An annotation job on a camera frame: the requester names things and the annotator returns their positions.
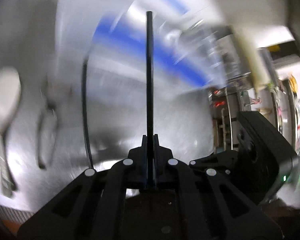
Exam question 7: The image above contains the black chopstick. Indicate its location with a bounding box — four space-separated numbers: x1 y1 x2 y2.
81 55 94 168
146 11 154 189

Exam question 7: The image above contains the white plastic rice spoon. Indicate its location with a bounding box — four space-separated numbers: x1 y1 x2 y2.
0 66 21 198

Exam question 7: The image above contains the stainless steel appliance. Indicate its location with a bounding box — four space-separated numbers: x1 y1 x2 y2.
209 26 283 154

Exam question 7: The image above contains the clear plastic storage bin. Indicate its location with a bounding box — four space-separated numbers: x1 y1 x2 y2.
55 0 226 102

